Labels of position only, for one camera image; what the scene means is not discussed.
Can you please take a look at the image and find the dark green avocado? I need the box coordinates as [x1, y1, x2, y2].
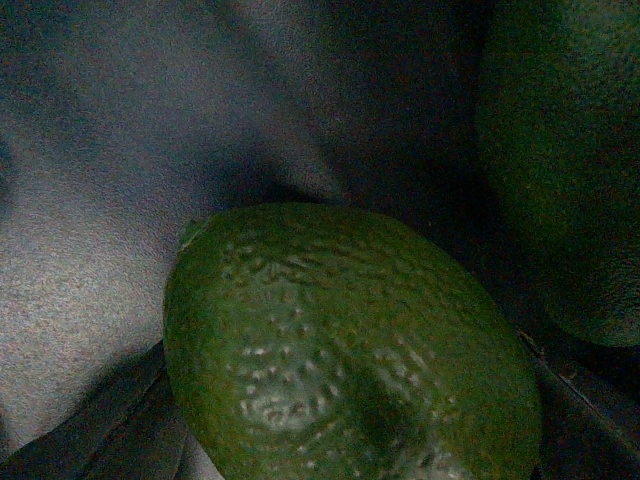
[476, 1, 639, 347]

